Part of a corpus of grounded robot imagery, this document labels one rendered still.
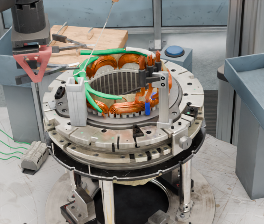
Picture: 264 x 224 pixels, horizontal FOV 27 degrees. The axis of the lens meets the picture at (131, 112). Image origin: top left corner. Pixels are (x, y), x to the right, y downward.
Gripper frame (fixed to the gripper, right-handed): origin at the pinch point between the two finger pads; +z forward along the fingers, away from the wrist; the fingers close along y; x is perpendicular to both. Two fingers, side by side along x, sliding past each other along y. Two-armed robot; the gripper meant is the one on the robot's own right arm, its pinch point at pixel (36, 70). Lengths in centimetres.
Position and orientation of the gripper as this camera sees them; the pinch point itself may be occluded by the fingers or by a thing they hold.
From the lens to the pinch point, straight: 107.1
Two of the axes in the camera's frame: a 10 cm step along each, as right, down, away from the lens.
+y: 1.4, 5.7, -8.1
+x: 9.9, -1.1, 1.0
